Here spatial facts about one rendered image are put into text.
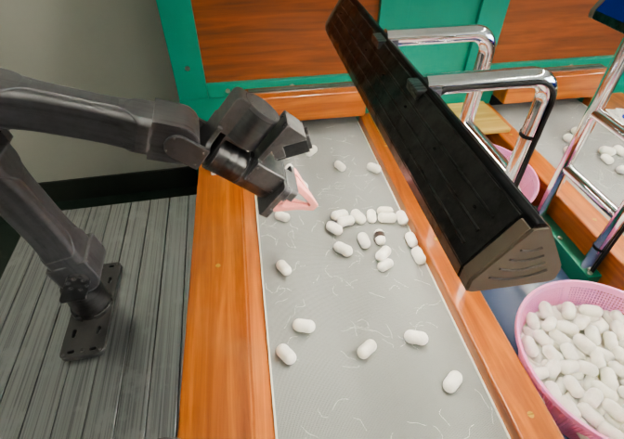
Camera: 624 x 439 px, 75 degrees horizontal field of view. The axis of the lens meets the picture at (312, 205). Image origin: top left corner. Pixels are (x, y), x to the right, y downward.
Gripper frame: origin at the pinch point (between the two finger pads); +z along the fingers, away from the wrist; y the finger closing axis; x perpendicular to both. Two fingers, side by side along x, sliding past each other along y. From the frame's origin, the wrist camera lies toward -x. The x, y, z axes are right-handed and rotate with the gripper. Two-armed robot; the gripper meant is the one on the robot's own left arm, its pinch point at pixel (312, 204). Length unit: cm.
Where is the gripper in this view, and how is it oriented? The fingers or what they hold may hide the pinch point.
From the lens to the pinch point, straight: 69.0
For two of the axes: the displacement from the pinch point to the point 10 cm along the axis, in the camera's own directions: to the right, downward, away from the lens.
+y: -1.6, -6.6, 7.4
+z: 7.5, 4.1, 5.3
